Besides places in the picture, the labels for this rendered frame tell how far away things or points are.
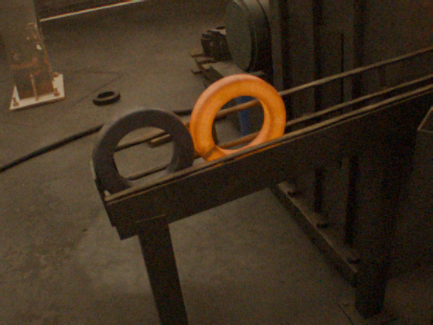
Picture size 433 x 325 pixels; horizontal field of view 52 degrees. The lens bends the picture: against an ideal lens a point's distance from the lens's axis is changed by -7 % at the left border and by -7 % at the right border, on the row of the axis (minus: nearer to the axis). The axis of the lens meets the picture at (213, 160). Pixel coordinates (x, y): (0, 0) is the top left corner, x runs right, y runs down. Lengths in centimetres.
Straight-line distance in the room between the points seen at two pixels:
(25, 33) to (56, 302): 215
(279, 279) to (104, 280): 58
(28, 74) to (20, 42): 23
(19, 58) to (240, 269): 232
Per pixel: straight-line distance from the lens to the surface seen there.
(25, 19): 330
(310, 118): 99
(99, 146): 82
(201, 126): 84
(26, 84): 341
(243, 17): 216
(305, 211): 167
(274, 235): 168
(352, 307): 142
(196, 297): 148
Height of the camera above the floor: 105
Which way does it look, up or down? 29 degrees down
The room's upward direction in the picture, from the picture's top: 7 degrees counter-clockwise
